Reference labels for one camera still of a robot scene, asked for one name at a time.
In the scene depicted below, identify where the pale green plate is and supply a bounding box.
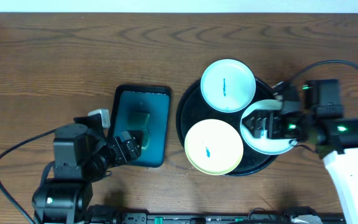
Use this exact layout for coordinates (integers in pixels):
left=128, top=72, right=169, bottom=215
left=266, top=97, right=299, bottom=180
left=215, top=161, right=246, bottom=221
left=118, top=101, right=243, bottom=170
left=240, top=100, right=298, bottom=155

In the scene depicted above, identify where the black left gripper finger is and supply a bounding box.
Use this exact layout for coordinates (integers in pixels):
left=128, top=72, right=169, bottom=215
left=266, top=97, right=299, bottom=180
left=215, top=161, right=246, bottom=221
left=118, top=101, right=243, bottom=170
left=121, top=130, right=144, bottom=146
left=126, top=142, right=142, bottom=161

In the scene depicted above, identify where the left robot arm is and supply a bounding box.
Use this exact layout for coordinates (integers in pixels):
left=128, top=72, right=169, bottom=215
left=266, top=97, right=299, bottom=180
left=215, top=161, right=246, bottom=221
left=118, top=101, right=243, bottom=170
left=32, top=123, right=144, bottom=223

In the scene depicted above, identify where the green yellow sponge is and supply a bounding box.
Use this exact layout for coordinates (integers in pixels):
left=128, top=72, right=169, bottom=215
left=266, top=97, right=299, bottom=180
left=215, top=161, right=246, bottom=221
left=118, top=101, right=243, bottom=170
left=127, top=112, right=150, bottom=150

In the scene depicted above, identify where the black rectangular water tray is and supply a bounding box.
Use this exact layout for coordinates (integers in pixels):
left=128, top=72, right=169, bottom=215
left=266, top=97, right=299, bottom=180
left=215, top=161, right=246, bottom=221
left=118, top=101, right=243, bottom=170
left=108, top=85, right=171, bottom=168

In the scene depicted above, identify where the white plate with blue stain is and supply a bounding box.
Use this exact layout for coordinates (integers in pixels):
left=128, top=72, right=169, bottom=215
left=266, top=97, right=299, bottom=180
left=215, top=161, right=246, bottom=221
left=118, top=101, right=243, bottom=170
left=200, top=59, right=256, bottom=113

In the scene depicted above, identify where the round black tray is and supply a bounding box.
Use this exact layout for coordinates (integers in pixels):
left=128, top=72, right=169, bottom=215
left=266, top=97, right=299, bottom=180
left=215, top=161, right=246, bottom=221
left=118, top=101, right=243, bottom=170
left=176, top=80, right=277, bottom=177

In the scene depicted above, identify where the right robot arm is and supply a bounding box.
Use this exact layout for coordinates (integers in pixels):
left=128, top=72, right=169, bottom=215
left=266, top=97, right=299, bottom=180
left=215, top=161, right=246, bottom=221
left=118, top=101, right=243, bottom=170
left=240, top=109, right=358, bottom=223

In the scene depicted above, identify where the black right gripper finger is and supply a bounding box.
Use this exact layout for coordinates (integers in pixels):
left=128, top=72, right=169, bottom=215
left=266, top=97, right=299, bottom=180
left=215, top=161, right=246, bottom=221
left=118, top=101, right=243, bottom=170
left=249, top=110, right=269, bottom=120
left=243, top=123, right=266, bottom=138

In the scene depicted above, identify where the yellow plate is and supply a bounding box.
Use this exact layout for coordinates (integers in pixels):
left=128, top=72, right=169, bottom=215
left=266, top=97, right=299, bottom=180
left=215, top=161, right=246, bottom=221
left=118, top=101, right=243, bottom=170
left=184, top=119, right=244, bottom=175

